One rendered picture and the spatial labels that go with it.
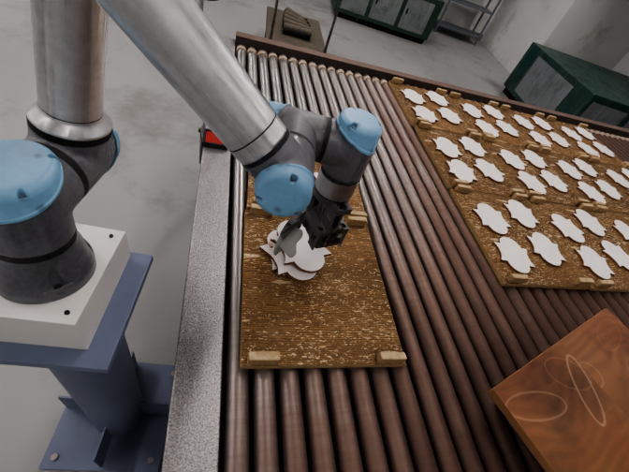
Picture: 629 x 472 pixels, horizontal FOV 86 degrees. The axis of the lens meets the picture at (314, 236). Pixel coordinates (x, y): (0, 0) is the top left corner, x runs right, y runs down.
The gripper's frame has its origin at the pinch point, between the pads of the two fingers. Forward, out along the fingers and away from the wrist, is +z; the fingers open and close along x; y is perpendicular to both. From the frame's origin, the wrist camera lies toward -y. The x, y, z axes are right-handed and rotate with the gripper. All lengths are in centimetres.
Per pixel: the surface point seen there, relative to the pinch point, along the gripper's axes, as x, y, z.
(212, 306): -22.3, 6.1, 6.7
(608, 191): 165, -1, 3
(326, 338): -2.4, 20.9, 4.6
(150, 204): -22, -116, 98
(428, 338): 22.8, 28.3, 6.3
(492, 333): 42, 33, 6
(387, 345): 10.3, 26.6, 4.5
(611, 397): 45, 54, -6
